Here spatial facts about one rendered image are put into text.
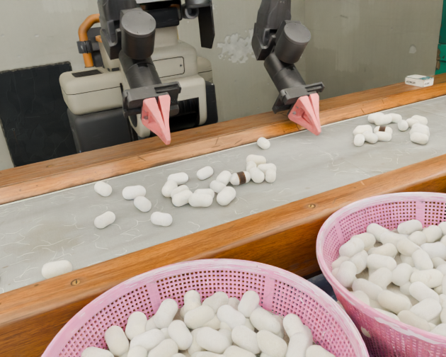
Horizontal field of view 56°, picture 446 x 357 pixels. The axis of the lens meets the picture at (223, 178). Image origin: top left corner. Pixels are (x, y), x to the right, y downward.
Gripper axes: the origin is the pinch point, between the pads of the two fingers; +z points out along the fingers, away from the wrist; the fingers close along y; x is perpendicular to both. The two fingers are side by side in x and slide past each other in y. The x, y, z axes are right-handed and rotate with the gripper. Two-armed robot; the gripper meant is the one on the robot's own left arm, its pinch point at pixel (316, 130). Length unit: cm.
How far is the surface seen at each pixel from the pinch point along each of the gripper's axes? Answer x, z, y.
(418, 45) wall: 70, -70, 138
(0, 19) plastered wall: 109, -166, -56
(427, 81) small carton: 4.8, -8.3, 41.5
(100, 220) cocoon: -7.0, 9.0, -45.6
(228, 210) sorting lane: -9.0, 13.8, -28.2
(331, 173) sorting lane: -8.1, 12.7, -8.2
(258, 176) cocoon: -7.1, 9.1, -20.1
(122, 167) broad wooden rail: 5.9, -5.5, -38.1
